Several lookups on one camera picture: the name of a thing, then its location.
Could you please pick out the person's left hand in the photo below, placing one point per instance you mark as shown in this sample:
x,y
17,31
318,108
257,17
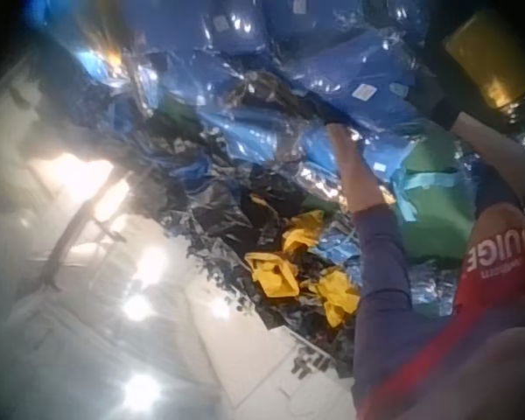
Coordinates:
x,y
347,151

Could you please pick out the person's left fingers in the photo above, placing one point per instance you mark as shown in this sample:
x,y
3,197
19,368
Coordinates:
x,y
333,130

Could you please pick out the heap of blue wrapped packets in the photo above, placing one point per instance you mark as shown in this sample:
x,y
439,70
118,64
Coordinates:
x,y
354,74

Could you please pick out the yellow cloth piece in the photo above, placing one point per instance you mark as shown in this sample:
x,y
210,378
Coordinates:
x,y
273,275
302,232
337,299

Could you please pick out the black wrist band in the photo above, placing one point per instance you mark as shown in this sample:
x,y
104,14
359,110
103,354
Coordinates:
x,y
444,113

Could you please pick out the green wrapped packet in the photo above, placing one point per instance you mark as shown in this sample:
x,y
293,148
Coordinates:
x,y
433,214

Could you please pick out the heap of dark plastic bags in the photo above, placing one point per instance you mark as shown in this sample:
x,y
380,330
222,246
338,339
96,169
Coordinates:
x,y
227,219

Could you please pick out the yellow container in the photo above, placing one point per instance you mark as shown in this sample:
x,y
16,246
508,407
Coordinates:
x,y
485,57

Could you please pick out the white carton with black print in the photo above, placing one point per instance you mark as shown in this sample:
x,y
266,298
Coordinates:
x,y
254,350

